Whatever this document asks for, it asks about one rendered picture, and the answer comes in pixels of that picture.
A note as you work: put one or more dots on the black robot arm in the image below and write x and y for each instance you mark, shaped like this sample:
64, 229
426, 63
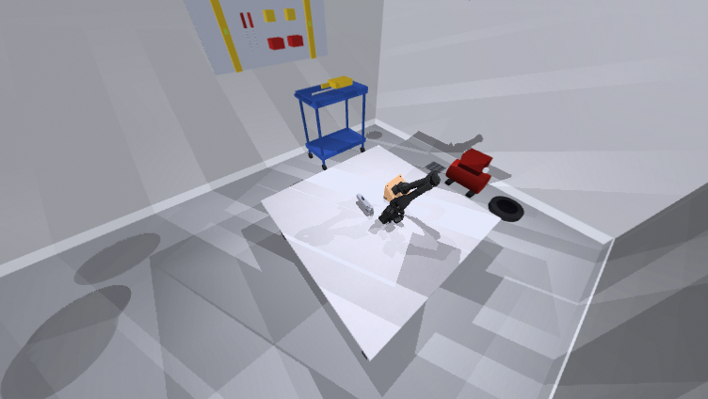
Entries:
425, 184

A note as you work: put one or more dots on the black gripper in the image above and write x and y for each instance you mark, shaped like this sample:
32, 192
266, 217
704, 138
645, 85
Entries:
384, 219

